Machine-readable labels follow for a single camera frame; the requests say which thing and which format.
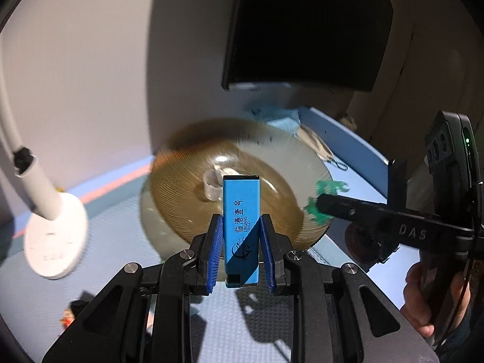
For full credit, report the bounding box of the blue rectangular box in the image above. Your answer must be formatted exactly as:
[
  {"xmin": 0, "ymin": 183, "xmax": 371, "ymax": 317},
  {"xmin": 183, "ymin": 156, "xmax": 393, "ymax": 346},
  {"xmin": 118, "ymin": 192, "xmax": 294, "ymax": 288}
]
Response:
[{"xmin": 222, "ymin": 175, "xmax": 261, "ymax": 288}]

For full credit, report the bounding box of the blue desk mat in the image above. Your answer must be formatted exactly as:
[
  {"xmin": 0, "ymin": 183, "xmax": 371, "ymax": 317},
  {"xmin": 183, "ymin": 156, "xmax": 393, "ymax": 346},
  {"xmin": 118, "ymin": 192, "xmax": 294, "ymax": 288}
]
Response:
[{"xmin": 0, "ymin": 106, "xmax": 443, "ymax": 363}]

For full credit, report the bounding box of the small clear plastic cup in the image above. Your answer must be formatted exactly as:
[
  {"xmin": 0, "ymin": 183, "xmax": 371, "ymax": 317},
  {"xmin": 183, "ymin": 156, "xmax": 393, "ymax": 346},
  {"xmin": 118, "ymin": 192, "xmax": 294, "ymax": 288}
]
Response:
[{"xmin": 202, "ymin": 170, "xmax": 224, "ymax": 202}]

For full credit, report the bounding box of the person's right hand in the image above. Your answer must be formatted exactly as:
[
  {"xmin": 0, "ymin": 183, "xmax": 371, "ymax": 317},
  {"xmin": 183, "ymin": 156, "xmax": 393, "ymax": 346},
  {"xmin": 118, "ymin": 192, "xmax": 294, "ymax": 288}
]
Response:
[{"xmin": 401, "ymin": 263, "xmax": 436, "ymax": 337}]

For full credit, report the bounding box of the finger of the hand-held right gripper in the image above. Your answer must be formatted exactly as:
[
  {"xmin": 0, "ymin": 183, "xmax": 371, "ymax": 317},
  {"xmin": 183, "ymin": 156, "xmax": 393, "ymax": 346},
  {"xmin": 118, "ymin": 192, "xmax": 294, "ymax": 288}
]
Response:
[{"xmin": 316, "ymin": 194, "xmax": 392, "ymax": 235}]

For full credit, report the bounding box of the small black object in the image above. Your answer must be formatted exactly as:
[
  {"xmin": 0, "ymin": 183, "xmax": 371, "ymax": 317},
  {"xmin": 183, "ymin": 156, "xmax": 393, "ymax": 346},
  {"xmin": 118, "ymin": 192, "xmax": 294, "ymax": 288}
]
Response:
[{"xmin": 70, "ymin": 300, "xmax": 92, "ymax": 319}]

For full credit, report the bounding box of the white face mask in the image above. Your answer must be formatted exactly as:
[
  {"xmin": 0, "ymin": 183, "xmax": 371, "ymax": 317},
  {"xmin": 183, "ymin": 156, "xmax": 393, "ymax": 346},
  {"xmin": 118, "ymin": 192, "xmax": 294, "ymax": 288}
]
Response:
[{"xmin": 299, "ymin": 126, "xmax": 349, "ymax": 172}]

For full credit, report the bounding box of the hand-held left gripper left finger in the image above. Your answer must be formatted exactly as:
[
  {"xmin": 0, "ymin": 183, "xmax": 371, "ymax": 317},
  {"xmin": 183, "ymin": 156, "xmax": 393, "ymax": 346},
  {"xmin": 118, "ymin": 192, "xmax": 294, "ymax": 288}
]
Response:
[{"xmin": 41, "ymin": 214, "xmax": 224, "ymax": 363}]

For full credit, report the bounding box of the green toy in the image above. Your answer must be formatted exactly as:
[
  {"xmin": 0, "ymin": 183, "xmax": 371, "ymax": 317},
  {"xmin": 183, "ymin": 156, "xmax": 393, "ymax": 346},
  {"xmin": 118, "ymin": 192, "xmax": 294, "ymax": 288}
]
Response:
[{"xmin": 304, "ymin": 179, "xmax": 350, "ymax": 224}]

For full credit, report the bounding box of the white desk lamp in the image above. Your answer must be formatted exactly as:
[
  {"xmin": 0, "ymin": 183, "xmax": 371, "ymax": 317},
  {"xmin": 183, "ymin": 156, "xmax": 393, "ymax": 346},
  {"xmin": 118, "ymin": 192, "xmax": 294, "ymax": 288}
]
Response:
[{"xmin": 0, "ymin": 34, "xmax": 88, "ymax": 280}]

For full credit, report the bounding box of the amber ribbed glass bowl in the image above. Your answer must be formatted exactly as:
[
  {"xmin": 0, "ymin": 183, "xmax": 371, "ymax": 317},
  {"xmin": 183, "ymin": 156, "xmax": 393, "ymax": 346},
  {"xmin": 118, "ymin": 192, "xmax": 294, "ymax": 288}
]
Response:
[{"xmin": 140, "ymin": 118, "xmax": 334, "ymax": 262}]

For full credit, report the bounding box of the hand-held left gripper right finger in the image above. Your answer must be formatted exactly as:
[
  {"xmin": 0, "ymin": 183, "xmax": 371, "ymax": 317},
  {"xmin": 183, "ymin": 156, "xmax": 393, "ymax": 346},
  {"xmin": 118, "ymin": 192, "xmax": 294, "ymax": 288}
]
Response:
[{"xmin": 259, "ymin": 214, "xmax": 439, "ymax": 363}]

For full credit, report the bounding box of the light blue cloth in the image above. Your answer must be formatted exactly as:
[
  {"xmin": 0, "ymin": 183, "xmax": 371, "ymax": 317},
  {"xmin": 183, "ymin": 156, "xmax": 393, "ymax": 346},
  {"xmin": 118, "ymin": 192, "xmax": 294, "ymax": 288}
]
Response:
[{"xmin": 250, "ymin": 108, "xmax": 303, "ymax": 132}]

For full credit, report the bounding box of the black monitor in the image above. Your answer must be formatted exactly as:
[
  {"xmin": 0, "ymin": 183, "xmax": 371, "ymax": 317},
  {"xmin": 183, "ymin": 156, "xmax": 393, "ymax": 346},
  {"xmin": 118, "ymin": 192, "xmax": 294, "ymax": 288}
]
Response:
[{"xmin": 221, "ymin": 0, "xmax": 394, "ymax": 92}]

